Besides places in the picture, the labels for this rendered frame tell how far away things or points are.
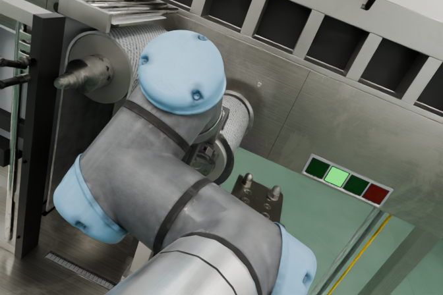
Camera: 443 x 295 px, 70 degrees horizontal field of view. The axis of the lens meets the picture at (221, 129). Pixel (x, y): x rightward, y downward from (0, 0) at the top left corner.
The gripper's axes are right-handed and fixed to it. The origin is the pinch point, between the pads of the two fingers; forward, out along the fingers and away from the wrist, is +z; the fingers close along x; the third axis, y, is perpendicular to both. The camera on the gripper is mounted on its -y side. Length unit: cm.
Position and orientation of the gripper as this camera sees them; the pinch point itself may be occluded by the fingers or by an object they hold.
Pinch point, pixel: (193, 157)
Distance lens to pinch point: 60.3
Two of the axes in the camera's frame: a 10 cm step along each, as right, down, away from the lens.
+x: -9.1, -4.1, 0.8
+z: -0.3, 2.6, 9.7
